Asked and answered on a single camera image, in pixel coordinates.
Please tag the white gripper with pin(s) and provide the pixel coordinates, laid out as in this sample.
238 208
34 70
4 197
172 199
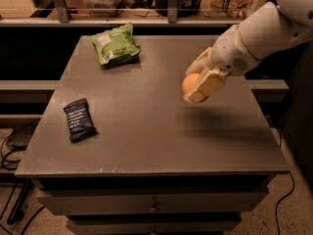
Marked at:
231 54

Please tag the orange fruit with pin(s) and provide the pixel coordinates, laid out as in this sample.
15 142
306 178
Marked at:
189 81

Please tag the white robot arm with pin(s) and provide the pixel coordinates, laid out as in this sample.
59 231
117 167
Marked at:
276 26

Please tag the green rice chip bag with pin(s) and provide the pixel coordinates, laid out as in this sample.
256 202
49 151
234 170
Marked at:
116 46

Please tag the grey drawer cabinet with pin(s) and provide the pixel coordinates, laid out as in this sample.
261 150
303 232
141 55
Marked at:
202 165

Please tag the clear plastic container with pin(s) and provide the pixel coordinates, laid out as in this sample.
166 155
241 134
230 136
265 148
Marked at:
102 8

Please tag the dark blue snack bar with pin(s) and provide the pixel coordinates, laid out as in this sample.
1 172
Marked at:
79 122

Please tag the black power adapter box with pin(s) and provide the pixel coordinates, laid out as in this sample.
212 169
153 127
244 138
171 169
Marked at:
20 137

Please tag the grey metal shelf rail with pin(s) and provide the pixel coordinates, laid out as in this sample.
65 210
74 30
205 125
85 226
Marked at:
73 13

